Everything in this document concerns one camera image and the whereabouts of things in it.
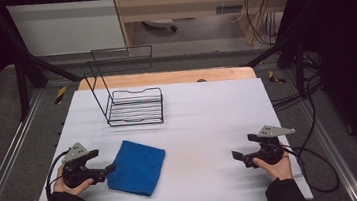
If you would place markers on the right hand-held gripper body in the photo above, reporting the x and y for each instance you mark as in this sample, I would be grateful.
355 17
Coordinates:
272 147

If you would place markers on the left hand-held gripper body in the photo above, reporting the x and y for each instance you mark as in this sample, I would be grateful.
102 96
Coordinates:
75 154

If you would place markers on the blue cloth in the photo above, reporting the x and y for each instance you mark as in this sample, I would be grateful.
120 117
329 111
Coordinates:
136 168

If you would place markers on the person's right hand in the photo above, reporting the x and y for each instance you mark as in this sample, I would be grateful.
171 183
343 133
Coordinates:
279 171

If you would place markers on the person's left hand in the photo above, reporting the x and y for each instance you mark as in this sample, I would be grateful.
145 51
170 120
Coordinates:
70 190

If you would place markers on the white table mat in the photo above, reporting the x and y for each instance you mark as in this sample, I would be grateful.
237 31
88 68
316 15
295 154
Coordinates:
202 121

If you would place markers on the yellow black tape strip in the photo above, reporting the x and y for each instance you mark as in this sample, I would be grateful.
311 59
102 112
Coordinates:
60 95
276 78

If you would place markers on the small dark round object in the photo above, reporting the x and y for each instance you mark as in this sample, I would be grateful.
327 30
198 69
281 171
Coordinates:
201 80

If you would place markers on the wooden table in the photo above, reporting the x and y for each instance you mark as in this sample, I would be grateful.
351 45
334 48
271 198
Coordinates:
170 77

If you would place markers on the white cabinet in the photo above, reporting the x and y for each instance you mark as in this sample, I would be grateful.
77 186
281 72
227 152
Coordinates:
68 28

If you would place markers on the office chair base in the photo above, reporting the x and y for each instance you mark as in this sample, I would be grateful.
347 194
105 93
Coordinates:
160 23

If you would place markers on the light wooden desk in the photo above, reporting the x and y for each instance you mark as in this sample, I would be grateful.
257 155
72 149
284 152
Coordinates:
189 3

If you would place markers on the aluminium floor rail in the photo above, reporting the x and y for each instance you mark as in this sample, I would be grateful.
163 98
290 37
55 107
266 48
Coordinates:
8 155
334 151

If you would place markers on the black metal frame post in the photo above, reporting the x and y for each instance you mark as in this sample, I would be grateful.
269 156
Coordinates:
22 93
299 67

